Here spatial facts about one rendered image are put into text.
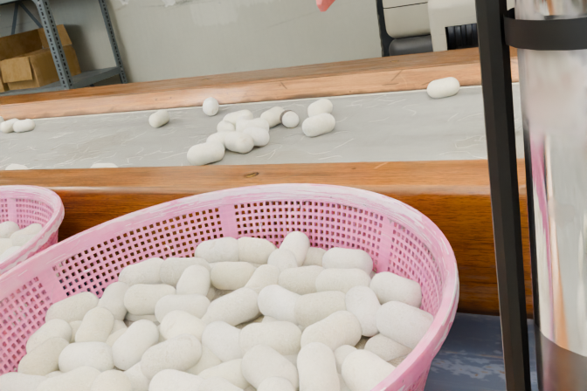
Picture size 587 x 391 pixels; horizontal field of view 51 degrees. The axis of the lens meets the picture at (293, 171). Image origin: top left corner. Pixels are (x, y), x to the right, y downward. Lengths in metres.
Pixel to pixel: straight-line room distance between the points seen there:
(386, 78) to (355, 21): 1.98
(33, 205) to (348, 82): 0.41
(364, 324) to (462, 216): 0.11
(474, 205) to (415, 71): 0.40
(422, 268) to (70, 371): 0.19
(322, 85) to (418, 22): 0.72
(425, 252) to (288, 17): 2.54
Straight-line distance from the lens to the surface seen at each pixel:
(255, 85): 0.86
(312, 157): 0.57
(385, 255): 0.38
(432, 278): 0.32
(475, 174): 0.41
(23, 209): 0.59
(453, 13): 1.19
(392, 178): 0.42
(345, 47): 2.78
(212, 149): 0.60
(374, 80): 0.78
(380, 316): 0.31
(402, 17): 1.51
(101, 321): 0.38
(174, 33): 3.12
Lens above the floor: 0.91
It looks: 19 degrees down
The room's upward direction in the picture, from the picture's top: 11 degrees counter-clockwise
